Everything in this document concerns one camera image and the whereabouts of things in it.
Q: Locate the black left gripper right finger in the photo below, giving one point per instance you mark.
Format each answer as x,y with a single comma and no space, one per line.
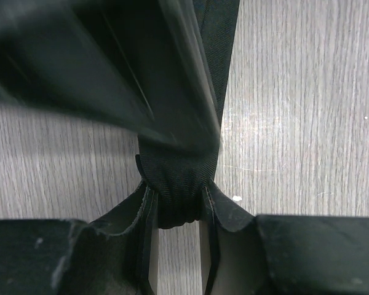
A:
280,254

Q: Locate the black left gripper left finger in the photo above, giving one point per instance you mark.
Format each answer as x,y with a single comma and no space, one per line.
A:
114,254

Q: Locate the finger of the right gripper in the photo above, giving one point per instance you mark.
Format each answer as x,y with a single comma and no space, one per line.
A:
139,65

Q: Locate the black tie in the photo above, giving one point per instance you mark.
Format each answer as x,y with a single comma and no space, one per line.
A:
178,178

